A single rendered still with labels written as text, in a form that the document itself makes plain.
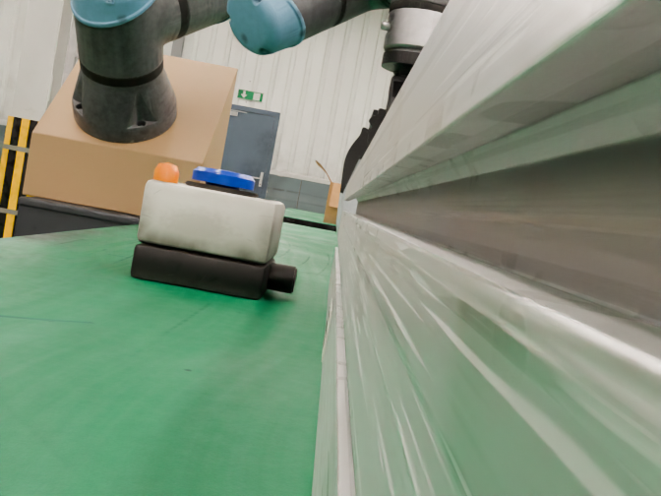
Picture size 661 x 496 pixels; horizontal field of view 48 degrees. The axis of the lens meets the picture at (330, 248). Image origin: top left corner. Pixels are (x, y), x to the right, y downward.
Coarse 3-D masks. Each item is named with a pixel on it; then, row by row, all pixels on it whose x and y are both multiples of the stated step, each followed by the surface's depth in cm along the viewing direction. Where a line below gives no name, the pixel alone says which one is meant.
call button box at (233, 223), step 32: (160, 192) 44; (192, 192) 44; (224, 192) 46; (160, 224) 44; (192, 224) 44; (224, 224) 44; (256, 224) 44; (160, 256) 44; (192, 256) 44; (224, 256) 45; (256, 256) 44; (224, 288) 45; (256, 288) 44; (288, 288) 48
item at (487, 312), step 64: (512, 0) 3; (576, 0) 2; (640, 0) 2; (448, 64) 5; (512, 64) 3; (576, 64) 3; (640, 64) 2; (384, 128) 14; (448, 128) 5; (512, 128) 4; (576, 128) 5; (640, 128) 4; (384, 192) 27; (448, 192) 12; (512, 192) 7; (576, 192) 5; (640, 192) 4; (384, 256) 8; (448, 256) 4; (512, 256) 7; (576, 256) 5; (640, 256) 4; (384, 320) 7; (448, 320) 4; (512, 320) 2; (576, 320) 2; (640, 320) 2; (384, 384) 6; (448, 384) 3; (512, 384) 2; (576, 384) 2; (640, 384) 1; (320, 448) 16; (384, 448) 5; (448, 448) 3; (512, 448) 2; (576, 448) 2; (640, 448) 1
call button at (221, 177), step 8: (200, 168) 47; (208, 168) 47; (192, 176) 48; (200, 176) 47; (208, 176) 46; (216, 176) 46; (224, 176) 46; (232, 176) 46; (240, 176) 47; (248, 176) 47; (216, 184) 47; (224, 184) 46; (232, 184) 46; (240, 184) 47; (248, 184) 47
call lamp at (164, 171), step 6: (162, 162) 45; (168, 162) 45; (156, 168) 45; (162, 168) 44; (168, 168) 45; (174, 168) 45; (156, 174) 45; (162, 174) 44; (168, 174) 44; (174, 174) 45; (162, 180) 44; (168, 180) 45; (174, 180) 45
